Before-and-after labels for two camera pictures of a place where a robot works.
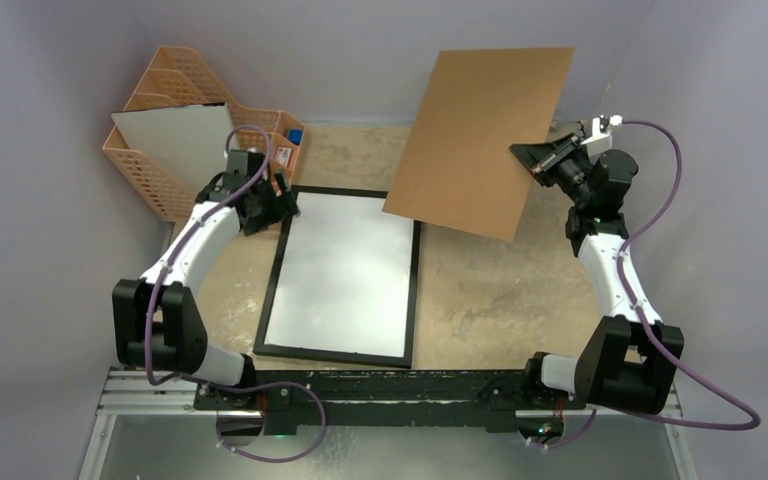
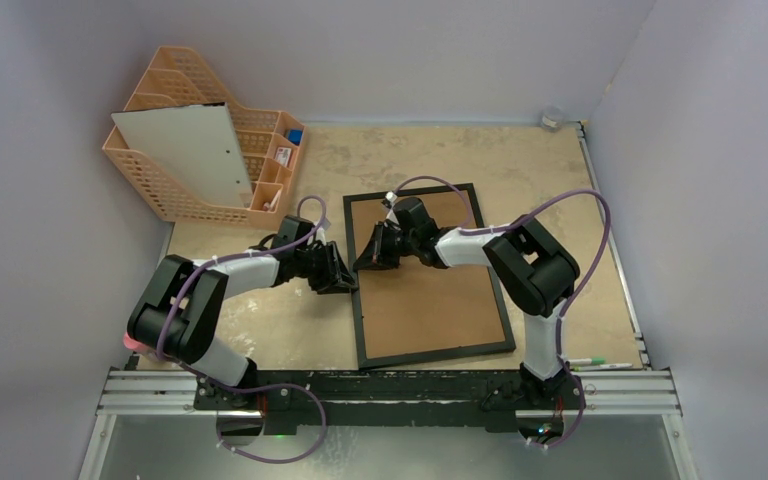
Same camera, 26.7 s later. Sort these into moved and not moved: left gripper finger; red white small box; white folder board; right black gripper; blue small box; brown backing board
Moved: brown backing board; left gripper finger; right black gripper
Not moved: white folder board; red white small box; blue small box
